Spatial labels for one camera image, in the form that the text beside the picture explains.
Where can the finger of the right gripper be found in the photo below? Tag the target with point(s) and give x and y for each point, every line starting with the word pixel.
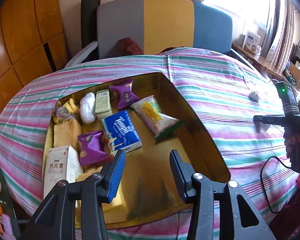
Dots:
pixel 270 119

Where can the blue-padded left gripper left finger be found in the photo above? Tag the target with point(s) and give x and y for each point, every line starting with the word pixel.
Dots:
pixel 112 175

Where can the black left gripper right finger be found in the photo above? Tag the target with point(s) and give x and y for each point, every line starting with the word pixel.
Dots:
pixel 183 178

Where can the purple snack packet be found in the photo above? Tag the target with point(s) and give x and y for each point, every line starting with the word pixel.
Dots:
pixel 125 95
pixel 92 148

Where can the blue Tempo tissue pack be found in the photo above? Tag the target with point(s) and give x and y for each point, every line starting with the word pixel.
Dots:
pixel 121 133

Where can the white medicine box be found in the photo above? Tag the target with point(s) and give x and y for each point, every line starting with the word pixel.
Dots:
pixel 62 164

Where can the yellow sponge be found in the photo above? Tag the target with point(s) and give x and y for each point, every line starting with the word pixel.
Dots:
pixel 66 134

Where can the green white small box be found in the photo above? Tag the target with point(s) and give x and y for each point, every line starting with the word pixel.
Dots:
pixel 103 107

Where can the white yellow cracker packet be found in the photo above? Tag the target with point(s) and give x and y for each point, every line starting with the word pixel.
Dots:
pixel 159 123

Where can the white plastic bag ball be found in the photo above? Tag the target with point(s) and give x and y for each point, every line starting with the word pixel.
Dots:
pixel 87 108

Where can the person's right hand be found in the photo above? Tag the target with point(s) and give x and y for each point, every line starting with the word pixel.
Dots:
pixel 291 140

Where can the striped pink green bedsheet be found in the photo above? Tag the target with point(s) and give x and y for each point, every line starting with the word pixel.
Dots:
pixel 215 86

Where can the gold rectangular tray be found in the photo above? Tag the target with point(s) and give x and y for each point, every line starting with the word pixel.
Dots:
pixel 147 191

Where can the white box on windowsill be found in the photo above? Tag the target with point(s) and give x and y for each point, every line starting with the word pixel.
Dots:
pixel 251 42

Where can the yellow wrapped snack bundle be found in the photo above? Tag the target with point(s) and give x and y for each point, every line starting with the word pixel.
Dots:
pixel 69 110

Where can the pink hair roller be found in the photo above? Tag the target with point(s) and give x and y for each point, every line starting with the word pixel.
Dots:
pixel 6 222

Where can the dark red cloth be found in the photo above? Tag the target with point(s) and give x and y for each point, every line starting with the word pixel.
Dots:
pixel 127 47

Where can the grey yellow blue headboard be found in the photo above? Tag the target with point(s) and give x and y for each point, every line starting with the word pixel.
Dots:
pixel 156 25

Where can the wooden wardrobe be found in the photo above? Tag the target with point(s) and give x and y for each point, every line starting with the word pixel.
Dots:
pixel 32 44

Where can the black rolled mat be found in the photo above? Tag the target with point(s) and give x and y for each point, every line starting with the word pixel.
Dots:
pixel 88 21

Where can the grey bed rail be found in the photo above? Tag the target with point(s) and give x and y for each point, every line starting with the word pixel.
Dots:
pixel 82 55

